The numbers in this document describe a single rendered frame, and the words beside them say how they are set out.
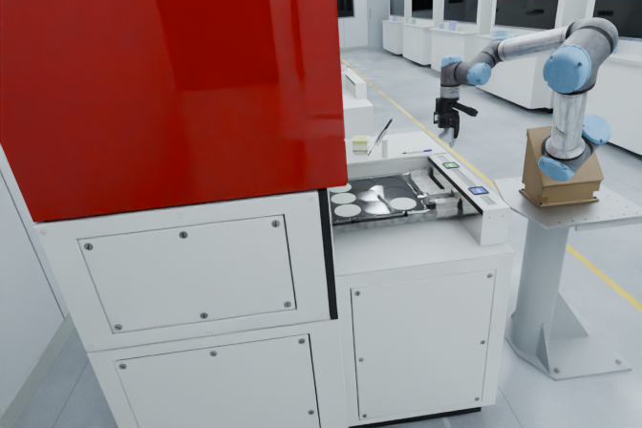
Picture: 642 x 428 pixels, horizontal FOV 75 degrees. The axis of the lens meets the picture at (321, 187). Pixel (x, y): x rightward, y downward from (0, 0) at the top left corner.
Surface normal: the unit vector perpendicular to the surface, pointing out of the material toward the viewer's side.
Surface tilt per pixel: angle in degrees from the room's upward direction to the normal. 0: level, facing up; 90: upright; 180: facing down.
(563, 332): 90
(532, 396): 0
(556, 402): 0
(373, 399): 90
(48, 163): 90
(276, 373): 90
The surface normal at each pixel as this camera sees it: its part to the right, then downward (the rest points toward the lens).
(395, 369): 0.11, 0.40
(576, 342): -0.08, -0.91
